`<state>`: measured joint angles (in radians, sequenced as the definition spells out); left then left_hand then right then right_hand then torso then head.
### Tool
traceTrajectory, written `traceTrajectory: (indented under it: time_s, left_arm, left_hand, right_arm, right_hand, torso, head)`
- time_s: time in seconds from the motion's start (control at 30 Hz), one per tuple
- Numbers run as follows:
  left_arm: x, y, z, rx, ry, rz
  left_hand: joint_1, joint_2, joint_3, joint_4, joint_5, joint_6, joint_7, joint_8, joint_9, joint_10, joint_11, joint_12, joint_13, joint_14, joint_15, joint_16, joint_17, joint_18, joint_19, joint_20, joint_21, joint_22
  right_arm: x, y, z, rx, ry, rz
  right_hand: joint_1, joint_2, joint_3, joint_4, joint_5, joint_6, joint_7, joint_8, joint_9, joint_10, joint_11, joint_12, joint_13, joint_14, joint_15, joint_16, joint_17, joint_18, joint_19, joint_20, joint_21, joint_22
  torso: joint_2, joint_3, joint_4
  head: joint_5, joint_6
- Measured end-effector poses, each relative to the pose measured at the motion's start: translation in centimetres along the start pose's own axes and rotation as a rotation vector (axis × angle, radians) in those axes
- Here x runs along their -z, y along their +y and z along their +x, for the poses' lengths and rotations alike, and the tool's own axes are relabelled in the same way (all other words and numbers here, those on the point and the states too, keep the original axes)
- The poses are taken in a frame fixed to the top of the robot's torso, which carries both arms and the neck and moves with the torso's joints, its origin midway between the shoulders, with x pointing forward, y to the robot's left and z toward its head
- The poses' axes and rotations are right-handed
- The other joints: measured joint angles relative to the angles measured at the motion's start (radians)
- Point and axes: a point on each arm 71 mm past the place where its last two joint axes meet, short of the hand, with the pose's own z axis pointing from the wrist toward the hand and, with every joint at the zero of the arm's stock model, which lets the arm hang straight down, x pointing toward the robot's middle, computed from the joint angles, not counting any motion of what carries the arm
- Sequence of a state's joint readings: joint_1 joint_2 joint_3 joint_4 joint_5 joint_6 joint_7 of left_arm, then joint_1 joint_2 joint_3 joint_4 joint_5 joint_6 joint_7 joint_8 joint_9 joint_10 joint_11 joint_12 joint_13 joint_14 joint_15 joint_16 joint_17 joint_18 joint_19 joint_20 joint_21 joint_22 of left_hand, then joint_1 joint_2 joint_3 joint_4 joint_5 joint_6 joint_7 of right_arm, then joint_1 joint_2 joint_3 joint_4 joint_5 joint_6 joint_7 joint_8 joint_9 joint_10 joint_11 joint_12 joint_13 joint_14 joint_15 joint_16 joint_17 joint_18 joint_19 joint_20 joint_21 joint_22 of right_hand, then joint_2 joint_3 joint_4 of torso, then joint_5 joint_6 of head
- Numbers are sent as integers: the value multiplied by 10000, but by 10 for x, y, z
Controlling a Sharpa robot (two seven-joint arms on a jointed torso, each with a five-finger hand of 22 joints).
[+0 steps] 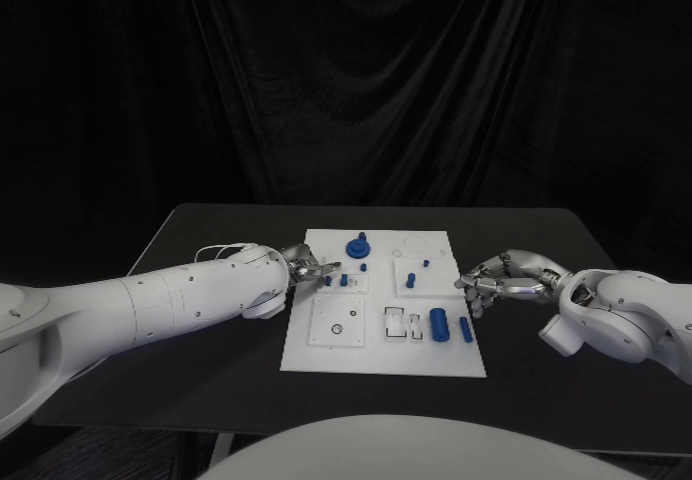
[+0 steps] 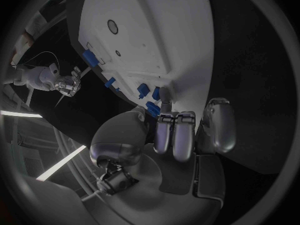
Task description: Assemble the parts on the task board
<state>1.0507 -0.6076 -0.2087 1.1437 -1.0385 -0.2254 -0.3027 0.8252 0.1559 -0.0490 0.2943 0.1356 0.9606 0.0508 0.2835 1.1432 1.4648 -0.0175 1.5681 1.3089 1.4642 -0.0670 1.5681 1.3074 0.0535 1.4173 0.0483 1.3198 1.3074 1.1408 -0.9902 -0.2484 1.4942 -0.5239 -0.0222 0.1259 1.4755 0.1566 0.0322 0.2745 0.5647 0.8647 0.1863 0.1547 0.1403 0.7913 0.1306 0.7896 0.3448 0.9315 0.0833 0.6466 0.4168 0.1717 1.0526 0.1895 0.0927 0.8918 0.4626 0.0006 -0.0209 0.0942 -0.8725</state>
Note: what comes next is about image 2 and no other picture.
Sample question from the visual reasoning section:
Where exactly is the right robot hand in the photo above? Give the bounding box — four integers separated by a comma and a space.
54, 66, 82, 98

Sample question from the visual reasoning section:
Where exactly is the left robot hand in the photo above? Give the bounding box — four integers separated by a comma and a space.
81, 87, 237, 225

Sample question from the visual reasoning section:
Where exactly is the white task board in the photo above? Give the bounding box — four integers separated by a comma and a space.
65, 0, 215, 126

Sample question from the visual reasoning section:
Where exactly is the blue rectangular block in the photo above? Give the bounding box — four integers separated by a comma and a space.
81, 49, 100, 68

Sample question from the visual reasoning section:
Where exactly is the blue plug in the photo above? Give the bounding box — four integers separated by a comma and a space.
103, 76, 117, 89

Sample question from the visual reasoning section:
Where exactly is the person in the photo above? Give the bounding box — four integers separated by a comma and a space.
10, 10, 48, 65

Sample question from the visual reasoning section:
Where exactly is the blue gear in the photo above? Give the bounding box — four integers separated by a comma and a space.
145, 100, 162, 118

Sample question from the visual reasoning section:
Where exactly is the blue block with stem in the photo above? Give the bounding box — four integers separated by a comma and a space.
136, 83, 151, 100

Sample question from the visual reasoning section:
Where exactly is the blue short cylinder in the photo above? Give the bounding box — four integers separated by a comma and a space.
151, 86, 162, 101

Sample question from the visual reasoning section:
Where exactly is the white cable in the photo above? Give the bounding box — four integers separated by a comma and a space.
22, 51, 61, 71

